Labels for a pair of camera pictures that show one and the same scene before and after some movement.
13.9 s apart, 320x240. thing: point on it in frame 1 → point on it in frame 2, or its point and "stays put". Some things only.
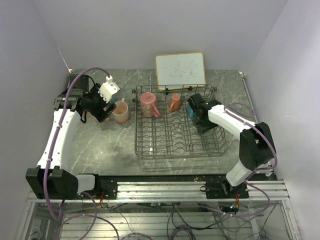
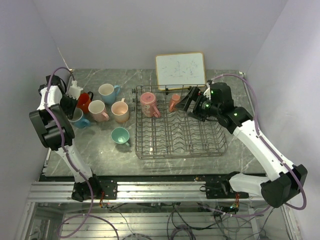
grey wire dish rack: [163, 128] stays put
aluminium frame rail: [181, 192] stays put
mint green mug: [209, 132] → [120, 135]
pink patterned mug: [149, 106] stays put
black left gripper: [100, 114] → [70, 112]
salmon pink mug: [121, 113] stays put
